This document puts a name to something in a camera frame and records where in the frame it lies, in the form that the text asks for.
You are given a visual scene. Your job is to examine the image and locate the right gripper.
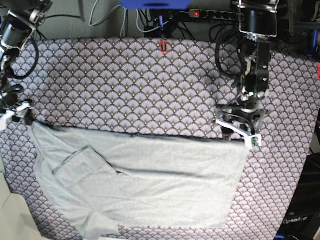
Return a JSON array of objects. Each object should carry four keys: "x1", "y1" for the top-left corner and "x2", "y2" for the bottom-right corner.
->
[{"x1": 0, "y1": 92, "x2": 35, "y2": 126}]

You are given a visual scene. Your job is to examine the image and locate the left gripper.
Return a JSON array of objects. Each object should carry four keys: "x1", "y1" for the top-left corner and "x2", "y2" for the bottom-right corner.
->
[{"x1": 217, "y1": 97, "x2": 268, "y2": 142}]

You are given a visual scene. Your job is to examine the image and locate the grey T-shirt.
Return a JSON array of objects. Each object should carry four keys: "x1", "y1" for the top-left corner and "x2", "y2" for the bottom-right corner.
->
[{"x1": 28, "y1": 122, "x2": 250, "y2": 240}]

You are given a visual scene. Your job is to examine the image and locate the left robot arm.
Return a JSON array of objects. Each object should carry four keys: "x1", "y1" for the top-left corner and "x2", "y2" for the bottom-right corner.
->
[{"x1": 214, "y1": 0, "x2": 279, "y2": 149}]

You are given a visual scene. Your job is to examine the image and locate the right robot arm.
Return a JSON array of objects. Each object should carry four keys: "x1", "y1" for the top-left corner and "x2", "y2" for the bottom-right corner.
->
[{"x1": 0, "y1": 0, "x2": 53, "y2": 131}]

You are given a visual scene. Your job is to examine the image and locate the patterned fan-print tablecloth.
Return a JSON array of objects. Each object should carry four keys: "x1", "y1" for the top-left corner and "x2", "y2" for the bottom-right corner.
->
[{"x1": 0, "y1": 38, "x2": 320, "y2": 240}]

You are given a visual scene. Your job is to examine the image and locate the red black table clamp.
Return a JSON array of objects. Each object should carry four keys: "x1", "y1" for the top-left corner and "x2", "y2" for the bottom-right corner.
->
[{"x1": 158, "y1": 15, "x2": 168, "y2": 54}]

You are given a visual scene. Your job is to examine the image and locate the black OpenArm box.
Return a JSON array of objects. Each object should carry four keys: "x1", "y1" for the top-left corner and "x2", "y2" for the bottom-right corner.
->
[{"x1": 275, "y1": 153, "x2": 320, "y2": 240}]

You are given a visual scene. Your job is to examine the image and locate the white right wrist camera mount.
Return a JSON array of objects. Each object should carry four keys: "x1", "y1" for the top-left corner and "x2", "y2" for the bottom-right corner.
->
[{"x1": 0, "y1": 99, "x2": 33, "y2": 131}]

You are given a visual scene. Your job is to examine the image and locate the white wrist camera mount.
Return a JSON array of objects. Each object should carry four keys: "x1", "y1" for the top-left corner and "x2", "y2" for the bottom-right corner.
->
[
  {"x1": 215, "y1": 119, "x2": 262, "y2": 150},
  {"x1": 0, "y1": 99, "x2": 33, "y2": 131}
]

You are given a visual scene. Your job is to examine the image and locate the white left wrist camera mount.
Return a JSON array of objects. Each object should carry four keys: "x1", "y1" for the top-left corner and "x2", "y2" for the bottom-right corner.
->
[{"x1": 215, "y1": 119, "x2": 262, "y2": 150}]

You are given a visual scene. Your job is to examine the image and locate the black power strip red switch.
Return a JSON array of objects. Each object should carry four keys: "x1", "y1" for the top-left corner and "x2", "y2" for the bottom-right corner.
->
[{"x1": 184, "y1": 9, "x2": 245, "y2": 22}]

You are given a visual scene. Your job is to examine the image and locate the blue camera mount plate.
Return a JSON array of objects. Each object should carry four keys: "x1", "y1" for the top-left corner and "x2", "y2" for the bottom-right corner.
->
[{"x1": 120, "y1": 0, "x2": 191, "y2": 10}]

